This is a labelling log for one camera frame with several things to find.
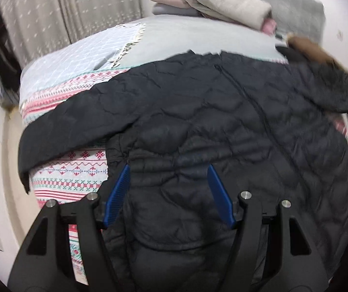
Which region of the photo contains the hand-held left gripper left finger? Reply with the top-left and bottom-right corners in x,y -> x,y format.
8,164 -> 131,292

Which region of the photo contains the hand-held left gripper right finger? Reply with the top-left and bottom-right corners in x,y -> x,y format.
207,164 -> 328,292

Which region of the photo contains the black quilted jacket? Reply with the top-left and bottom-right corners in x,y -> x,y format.
18,50 -> 348,292

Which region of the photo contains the black hood with brown fur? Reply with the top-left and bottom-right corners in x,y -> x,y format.
276,35 -> 348,113

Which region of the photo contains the bed with patterned bedspread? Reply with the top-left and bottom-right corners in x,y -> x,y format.
19,68 -> 132,285

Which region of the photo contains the light blue checked quilt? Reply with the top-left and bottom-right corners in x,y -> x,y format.
20,23 -> 147,104

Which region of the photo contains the grey bed sheet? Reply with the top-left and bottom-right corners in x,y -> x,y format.
95,15 -> 288,76

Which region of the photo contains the small pink cloth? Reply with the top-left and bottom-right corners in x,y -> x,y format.
261,18 -> 277,34

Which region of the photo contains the folded grey cloth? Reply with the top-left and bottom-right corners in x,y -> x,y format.
152,3 -> 205,17

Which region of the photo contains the grey dotted curtain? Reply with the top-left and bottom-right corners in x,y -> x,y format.
0,0 -> 144,67

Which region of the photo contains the grey padded headboard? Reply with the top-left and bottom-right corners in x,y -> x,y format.
217,0 -> 325,46

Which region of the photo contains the dark clutter with yellow cables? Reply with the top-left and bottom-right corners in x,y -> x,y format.
0,4 -> 22,107

